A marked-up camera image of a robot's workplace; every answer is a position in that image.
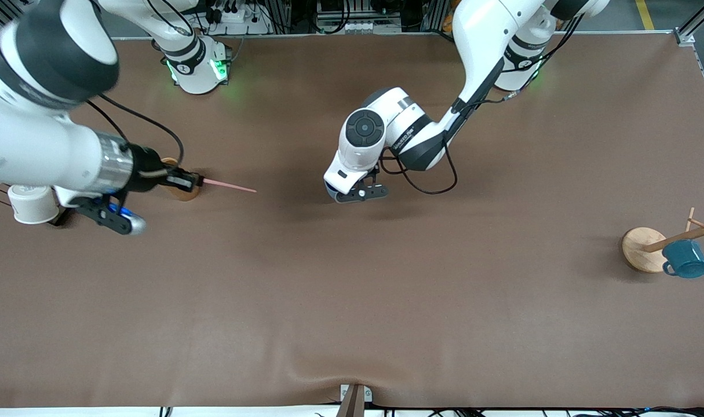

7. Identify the pink chopstick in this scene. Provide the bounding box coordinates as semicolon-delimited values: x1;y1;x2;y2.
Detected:
200;178;258;193

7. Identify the wooden cylinder chopstick holder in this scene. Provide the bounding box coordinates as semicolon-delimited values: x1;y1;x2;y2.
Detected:
160;157;201;202

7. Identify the white paper cup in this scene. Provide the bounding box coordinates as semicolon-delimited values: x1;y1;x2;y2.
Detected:
8;184;60;225

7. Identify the brown table cover mat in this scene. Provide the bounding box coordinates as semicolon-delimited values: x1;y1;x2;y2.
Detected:
0;32;704;409

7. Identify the white power strip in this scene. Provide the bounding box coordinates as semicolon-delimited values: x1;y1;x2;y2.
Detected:
209;3;261;25

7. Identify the wooden mug tree stand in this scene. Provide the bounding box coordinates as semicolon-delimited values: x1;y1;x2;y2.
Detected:
622;207;704;274

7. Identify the teal enamel mug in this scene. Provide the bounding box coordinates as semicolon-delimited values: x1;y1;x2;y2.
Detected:
662;239;704;280

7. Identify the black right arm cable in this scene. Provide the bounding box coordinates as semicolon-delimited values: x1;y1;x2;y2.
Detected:
85;94;185;170

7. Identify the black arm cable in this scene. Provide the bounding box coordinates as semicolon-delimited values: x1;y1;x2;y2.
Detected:
380;58;567;196
85;94;185;170

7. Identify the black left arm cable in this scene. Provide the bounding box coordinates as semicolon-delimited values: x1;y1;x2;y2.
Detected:
380;58;567;196

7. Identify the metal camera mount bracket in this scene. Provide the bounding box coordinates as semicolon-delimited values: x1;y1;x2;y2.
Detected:
335;383;373;417

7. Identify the aluminium frame profile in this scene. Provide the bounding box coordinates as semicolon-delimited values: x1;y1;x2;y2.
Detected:
673;0;704;122

